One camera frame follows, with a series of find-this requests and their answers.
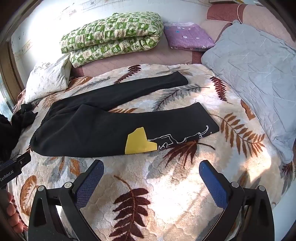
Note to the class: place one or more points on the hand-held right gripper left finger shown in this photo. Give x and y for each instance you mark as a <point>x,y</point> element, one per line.
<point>90,183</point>

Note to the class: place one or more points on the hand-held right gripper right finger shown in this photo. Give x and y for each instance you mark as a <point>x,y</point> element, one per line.
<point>212,183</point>

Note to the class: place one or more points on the black pants with yellow patch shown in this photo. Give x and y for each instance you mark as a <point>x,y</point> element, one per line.
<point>92,129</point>

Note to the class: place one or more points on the person's left hand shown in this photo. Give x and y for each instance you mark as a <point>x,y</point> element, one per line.
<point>13,215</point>

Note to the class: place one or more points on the dark cloth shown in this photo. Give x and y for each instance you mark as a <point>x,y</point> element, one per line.
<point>20,118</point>
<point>5,139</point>

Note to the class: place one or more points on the leaf print fleece blanket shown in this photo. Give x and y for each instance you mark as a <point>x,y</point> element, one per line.
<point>161,192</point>

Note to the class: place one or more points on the white floral pillow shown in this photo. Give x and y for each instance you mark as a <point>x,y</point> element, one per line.
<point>46,78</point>

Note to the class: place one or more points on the grey quilted blanket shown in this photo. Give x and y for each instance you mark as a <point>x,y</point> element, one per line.
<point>254,76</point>

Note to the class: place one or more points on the pink bed sheet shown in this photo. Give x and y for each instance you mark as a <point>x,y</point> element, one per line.
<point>143,55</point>

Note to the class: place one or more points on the purple floral folded cloth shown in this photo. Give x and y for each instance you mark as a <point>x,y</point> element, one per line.
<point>187,36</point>

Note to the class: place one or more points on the green patterned folded quilt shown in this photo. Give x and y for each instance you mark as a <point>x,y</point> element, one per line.
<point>111,34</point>

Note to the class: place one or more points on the pink brown patchwork cover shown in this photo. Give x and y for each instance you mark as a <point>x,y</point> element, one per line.
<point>254,16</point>

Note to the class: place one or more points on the brown wooden frame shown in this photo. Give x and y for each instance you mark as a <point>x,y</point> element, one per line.
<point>9,76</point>

